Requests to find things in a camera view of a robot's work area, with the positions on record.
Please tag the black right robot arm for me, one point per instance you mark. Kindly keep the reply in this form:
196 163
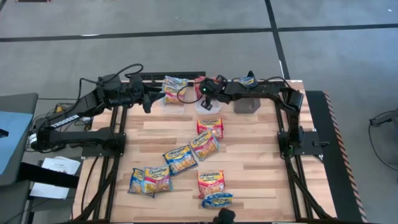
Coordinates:
258 88

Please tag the black aluminium rig frame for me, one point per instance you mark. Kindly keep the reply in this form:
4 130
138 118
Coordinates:
294 186

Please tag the grey desk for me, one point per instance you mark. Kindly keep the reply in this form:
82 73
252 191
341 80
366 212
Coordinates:
18 102

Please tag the clear plastic bin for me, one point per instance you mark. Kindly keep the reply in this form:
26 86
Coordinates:
172 109

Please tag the black flat bar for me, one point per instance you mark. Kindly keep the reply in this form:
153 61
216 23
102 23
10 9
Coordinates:
46 175

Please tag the blue desk pad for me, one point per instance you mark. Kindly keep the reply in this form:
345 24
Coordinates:
15 149

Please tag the yellow power plug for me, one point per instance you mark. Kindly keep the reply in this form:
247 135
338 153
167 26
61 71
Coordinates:
60 109

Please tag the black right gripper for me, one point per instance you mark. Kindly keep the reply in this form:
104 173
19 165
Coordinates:
214 90

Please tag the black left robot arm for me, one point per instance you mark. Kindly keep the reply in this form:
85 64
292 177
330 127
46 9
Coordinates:
65 119

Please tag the dark blue Maruchan ramen pack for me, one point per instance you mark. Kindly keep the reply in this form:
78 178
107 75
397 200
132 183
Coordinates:
217 200
134 182
247 81
180 160

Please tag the smoked grey plastic bin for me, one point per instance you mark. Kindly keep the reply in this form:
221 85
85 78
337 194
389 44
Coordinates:
247 105

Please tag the black hazard-striped floor mat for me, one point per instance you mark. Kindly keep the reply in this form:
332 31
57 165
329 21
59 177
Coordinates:
332 174

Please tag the white plastic bin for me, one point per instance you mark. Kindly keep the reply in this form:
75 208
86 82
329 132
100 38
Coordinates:
199 109

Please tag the small black device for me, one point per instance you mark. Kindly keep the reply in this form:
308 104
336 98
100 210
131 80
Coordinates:
3 133

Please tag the light blue Maruchan ramen pack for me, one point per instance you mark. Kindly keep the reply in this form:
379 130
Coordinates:
174 90
157 179
203 145

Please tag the white paper sheet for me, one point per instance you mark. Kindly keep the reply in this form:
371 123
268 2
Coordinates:
46 190
62 165

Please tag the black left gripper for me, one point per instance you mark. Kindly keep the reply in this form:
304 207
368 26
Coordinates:
135 91

